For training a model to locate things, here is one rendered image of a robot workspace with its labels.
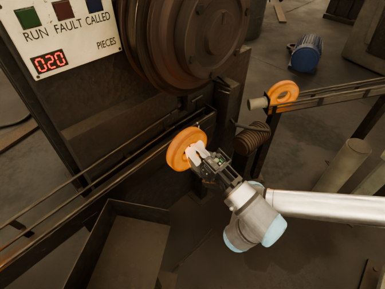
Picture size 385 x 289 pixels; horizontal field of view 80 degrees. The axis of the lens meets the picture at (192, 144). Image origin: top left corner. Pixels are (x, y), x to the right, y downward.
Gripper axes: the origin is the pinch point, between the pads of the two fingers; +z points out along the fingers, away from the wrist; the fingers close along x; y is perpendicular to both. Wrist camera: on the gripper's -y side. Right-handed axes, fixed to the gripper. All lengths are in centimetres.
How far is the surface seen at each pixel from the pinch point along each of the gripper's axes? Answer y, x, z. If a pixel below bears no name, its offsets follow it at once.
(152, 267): -19.2, 28.6, -19.8
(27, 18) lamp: 27, 21, 37
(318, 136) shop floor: -80, -140, -35
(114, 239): -22.9, 32.8, -4.8
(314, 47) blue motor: -66, -224, 31
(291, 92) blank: -11, -69, -5
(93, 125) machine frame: -3.9, 18.4, 26.1
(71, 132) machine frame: -4.2, 25.0, 27.4
